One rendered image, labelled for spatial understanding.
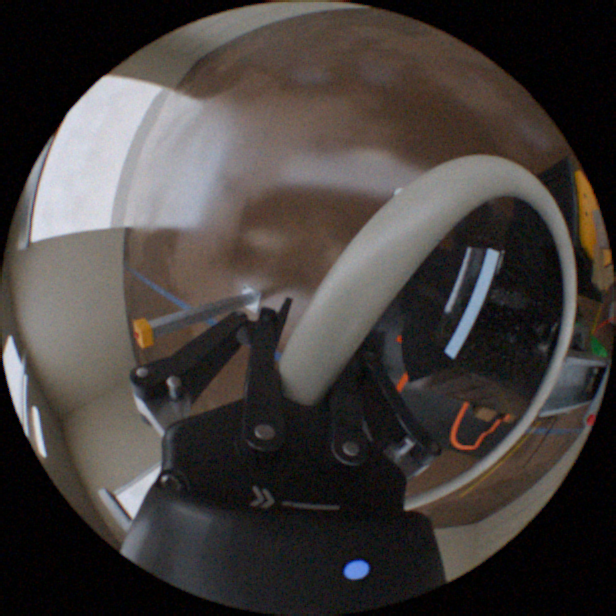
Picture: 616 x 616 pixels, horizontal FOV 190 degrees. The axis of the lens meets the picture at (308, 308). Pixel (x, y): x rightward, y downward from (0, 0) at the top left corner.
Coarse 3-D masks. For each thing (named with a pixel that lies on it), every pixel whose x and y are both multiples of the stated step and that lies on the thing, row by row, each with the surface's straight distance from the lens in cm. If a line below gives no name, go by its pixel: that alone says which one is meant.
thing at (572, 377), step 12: (564, 360) 44; (576, 360) 48; (588, 360) 56; (600, 360) 70; (564, 372) 54; (576, 372) 62; (588, 372) 72; (540, 384) 48; (564, 384) 58; (576, 384) 67; (588, 384) 79; (552, 396) 56; (564, 396) 63; (576, 396) 70; (588, 396) 79; (540, 408) 48; (552, 408) 52; (564, 408) 57
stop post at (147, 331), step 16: (208, 304) 151; (224, 304) 154; (240, 304) 169; (256, 304) 180; (144, 320) 126; (160, 320) 128; (176, 320) 129; (192, 320) 138; (144, 336) 120; (160, 336) 128
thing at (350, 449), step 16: (352, 368) 12; (336, 384) 10; (352, 384) 11; (336, 400) 8; (352, 400) 9; (336, 416) 7; (352, 416) 8; (336, 432) 7; (352, 432) 7; (336, 448) 6; (352, 448) 6; (336, 464) 6; (352, 464) 6
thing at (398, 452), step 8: (408, 440) 9; (392, 448) 10; (400, 448) 10; (408, 448) 10; (392, 456) 10; (400, 456) 10; (408, 456) 10; (400, 464) 9; (408, 464) 10; (416, 464) 10; (408, 472) 9; (416, 472) 10
